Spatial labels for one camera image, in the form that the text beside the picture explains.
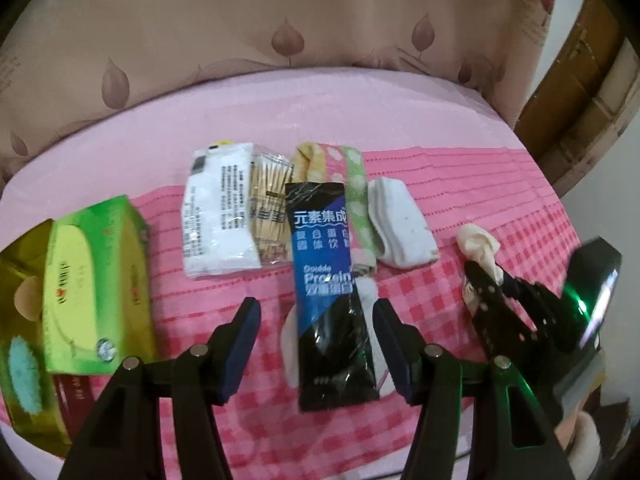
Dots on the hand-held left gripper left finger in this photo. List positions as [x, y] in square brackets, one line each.
[242, 342]

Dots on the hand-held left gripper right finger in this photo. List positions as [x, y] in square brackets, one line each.
[395, 347]

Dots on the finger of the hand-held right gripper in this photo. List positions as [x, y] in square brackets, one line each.
[500, 330]
[535, 292]

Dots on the beige cloth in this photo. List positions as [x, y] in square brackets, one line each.
[477, 245]

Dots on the black drink powder sachet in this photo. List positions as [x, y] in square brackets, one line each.
[325, 270]

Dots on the striped polka dot towel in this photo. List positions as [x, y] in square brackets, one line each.
[357, 200]

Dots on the person's right hand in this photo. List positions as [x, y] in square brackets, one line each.
[585, 440]

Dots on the white sock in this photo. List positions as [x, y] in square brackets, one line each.
[291, 347]
[400, 220]

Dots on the white wet wipes packet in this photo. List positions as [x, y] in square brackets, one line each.
[220, 220]

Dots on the pink checked blanket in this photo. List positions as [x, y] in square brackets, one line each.
[450, 190]

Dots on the cotton swab packet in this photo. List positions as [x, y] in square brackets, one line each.
[270, 195]

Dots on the green tissue box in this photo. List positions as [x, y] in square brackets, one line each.
[95, 280]

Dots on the dark red box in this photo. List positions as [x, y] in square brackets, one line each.
[75, 400]

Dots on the yellow and black pouch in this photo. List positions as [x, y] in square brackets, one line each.
[221, 144]

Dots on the wooden furniture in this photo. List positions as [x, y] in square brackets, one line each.
[590, 85]

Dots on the gold cardboard box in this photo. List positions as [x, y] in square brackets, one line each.
[20, 270]

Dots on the beige leaf print curtain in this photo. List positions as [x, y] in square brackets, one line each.
[250, 10]

